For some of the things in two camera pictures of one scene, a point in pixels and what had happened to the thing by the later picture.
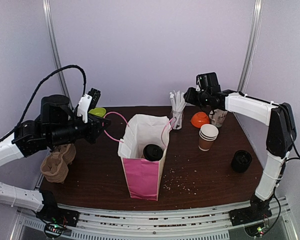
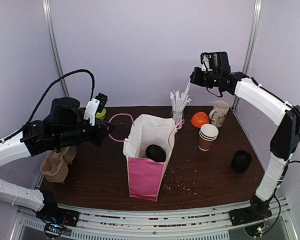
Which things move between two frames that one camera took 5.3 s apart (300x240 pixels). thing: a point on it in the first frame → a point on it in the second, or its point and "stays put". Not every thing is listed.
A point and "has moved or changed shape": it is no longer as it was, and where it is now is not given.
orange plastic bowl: [199, 118] stays put
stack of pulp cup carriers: [54, 166] stays put
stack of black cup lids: [241, 161] stays put
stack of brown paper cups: [208, 133] stays put
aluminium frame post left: [48, 11] stays put
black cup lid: [152, 152] has moved or changed shape
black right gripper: [193, 95] → [195, 77]
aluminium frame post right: [252, 45] stays put
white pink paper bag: [143, 152] has moved or changed shape
